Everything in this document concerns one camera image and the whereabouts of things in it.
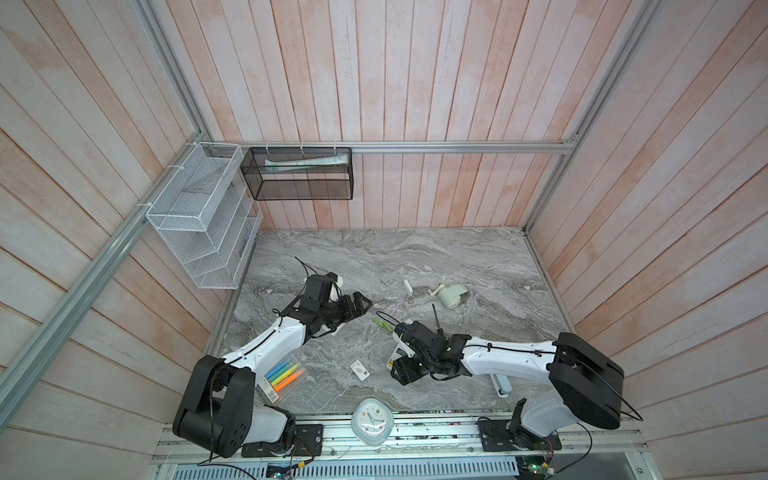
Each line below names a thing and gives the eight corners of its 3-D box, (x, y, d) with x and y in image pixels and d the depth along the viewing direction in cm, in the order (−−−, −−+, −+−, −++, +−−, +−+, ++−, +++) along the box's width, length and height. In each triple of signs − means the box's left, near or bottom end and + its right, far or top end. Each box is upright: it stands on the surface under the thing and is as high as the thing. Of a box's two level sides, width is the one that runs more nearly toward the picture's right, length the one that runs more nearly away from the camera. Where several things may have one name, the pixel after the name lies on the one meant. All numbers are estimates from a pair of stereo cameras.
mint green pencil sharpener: (447, 312, 99) (450, 304, 95) (436, 297, 103) (438, 289, 99) (467, 303, 101) (470, 295, 97) (455, 288, 105) (458, 280, 101)
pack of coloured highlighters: (257, 387, 84) (254, 384, 82) (295, 355, 90) (293, 352, 88) (270, 406, 81) (268, 404, 79) (309, 372, 87) (307, 370, 85)
